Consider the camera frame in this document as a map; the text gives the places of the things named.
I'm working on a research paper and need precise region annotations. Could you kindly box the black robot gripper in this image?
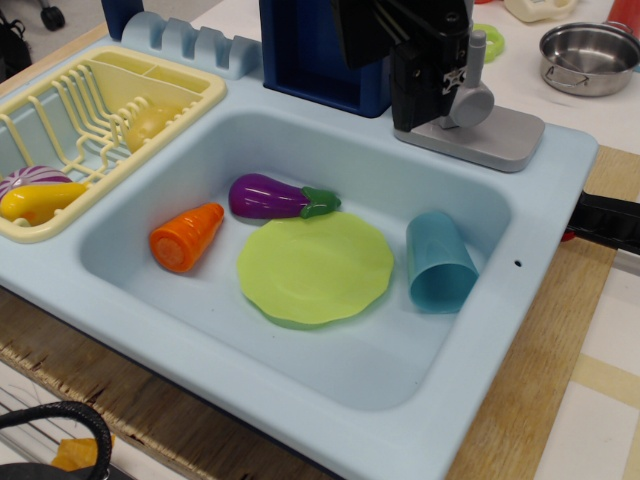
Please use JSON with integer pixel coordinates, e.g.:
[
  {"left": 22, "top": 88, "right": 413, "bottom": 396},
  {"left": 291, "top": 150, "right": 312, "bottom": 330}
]
[{"left": 335, "top": 0, "right": 471, "bottom": 132}]

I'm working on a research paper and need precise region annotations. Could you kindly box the grey toy faucet lever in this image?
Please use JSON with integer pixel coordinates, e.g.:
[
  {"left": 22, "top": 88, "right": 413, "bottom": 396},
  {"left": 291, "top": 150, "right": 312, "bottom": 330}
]
[{"left": 440, "top": 30, "right": 494, "bottom": 129}]

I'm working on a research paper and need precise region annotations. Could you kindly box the grey faucet base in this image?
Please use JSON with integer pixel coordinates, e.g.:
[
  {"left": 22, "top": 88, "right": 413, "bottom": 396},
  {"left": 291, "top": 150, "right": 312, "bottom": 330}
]
[{"left": 394, "top": 106, "right": 545, "bottom": 173}]

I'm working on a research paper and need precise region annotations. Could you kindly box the cream plastic object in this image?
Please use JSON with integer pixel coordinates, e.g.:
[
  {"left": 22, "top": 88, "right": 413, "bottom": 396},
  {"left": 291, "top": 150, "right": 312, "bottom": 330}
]
[{"left": 504, "top": 0, "right": 579, "bottom": 23}]

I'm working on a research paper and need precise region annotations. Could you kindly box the dark blue plastic box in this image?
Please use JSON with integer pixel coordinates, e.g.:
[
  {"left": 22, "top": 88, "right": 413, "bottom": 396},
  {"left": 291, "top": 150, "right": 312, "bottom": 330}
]
[{"left": 259, "top": 0, "right": 391, "bottom": 118}]

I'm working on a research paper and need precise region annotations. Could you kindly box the small steel pot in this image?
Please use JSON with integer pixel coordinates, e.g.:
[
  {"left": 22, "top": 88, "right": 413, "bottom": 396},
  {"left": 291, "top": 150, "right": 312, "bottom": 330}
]
[{"left": 539, "top": 22, "right": 639, "bottom": 97}]

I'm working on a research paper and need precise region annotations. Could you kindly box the blue plastic cup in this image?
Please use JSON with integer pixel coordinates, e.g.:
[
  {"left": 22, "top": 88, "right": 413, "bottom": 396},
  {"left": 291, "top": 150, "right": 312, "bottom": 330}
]
[{"left": 406, "top": 211, "right": 479, "bottom": 314}]

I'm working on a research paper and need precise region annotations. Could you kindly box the red object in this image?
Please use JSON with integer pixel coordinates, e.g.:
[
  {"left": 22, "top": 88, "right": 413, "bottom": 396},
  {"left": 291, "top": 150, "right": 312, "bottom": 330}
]
[{"left": 606, "top": 0, "right": 640, "bottom": 35}]

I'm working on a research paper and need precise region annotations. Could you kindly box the purple toy eggplant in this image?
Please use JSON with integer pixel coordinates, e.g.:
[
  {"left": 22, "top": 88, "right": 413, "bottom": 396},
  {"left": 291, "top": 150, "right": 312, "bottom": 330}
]
[{"left": 228, "top": 173, "right": 341, "bottom": 220}]

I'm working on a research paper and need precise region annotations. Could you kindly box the green plastic plate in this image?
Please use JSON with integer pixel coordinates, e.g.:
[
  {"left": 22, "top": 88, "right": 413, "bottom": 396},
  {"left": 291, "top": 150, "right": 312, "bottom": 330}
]
[{"left": 237, "top": 212, "right": 394, "bottom": 328}]

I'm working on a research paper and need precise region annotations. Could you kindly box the light blue toy sink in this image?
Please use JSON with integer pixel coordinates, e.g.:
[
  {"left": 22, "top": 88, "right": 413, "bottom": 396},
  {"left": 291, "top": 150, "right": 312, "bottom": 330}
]
[{"left": 0, "top": 11, "right": 600, "bottom": 480}]

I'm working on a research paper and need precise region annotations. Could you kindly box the black clamp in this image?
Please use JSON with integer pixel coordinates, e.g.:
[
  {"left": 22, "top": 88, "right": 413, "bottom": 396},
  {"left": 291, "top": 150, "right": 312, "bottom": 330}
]
[{"left": 561, "top": 191, "right": 639, "bottom": 255}]

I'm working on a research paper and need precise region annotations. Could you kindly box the yellow toy lemon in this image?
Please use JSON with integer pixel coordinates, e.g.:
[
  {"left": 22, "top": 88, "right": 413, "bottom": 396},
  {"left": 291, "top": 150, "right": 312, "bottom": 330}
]
[{"left": 124, "top": 106, "right": 176, "bottom": 153}]

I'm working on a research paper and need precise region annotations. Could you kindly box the orange toy carrot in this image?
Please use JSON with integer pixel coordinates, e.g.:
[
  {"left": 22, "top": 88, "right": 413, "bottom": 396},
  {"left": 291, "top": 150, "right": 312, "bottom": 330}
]
[{"left": 149, "top": 203, "right": 225, "bottom": 273}]

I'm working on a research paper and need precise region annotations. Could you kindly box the cream plastic dish rack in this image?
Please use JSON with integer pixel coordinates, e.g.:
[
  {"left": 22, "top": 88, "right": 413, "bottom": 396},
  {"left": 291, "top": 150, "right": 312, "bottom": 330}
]
[{"left": 1, "top": 46, "right": 227, "bottom": 243}]

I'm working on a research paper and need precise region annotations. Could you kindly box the wooden board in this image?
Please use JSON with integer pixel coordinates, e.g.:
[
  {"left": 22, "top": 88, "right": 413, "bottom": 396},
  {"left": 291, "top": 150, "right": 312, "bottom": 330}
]
[{"left": 0, "top": 23, "right": 640, "bottom": 480}]

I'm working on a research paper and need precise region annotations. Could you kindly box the black chair caster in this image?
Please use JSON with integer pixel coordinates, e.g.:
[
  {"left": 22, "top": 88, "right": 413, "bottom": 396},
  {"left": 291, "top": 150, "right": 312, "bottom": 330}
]
[{"left": 39, "top": 0, "right": 66, "bottom": 32}]

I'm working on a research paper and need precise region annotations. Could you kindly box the purple toy onion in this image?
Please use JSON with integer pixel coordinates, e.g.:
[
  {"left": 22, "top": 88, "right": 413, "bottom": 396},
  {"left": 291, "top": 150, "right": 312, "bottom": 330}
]
[{"left": 0, "top": 165, "right": 72, "bottom": 198}]

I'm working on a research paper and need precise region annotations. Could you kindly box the green plastic ring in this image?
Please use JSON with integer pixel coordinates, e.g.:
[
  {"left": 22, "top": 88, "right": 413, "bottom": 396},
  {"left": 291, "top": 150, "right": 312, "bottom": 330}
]
[{"left": 471, "top": 23, "right": 506, "bottom": 65}]

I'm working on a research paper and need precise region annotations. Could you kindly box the black cable loop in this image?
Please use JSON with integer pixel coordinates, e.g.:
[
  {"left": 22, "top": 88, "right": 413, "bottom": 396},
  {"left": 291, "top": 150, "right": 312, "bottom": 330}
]
[{"left": 0, "top": 400, "right": 113, "bottom": 480}]

